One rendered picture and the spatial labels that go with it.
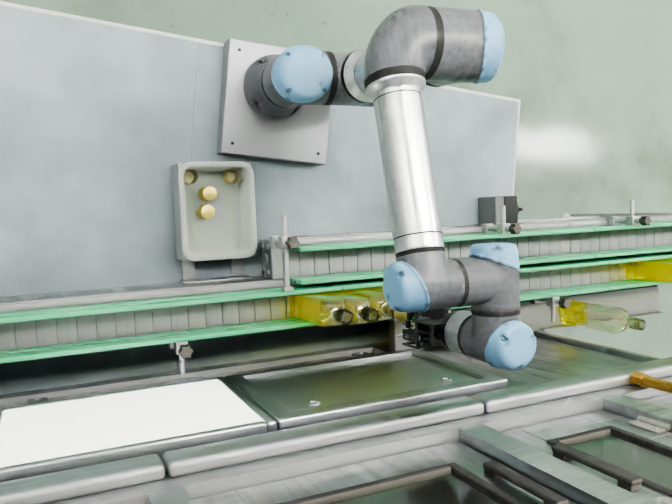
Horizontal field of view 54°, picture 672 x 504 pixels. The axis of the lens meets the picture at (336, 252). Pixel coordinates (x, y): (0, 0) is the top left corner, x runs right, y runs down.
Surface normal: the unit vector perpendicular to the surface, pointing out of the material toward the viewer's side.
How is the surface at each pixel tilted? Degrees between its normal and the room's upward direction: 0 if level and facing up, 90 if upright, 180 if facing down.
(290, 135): 3
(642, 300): 0
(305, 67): 10
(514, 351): 0
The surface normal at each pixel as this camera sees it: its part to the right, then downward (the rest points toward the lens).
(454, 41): 0.38, 0.20
